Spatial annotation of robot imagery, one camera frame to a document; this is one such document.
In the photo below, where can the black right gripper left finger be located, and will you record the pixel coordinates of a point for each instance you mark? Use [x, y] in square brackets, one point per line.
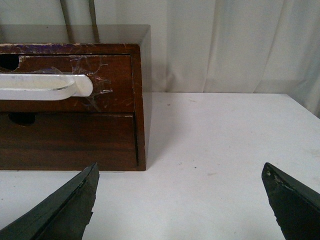
[63, 215]

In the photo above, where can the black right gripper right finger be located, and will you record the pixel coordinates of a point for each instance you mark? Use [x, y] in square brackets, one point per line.
[295, 205]

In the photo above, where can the white drawer handle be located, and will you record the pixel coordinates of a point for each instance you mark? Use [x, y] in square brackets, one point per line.
[44, 87]

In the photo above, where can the wooden drawer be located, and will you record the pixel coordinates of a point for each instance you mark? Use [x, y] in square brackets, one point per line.
[111, 76]
[69, 141]

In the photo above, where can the brown wooden drawer cabinet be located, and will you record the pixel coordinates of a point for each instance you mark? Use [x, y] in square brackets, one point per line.
[87, 40]

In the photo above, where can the white curtain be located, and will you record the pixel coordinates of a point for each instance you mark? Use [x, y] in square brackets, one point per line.
[207, 46]

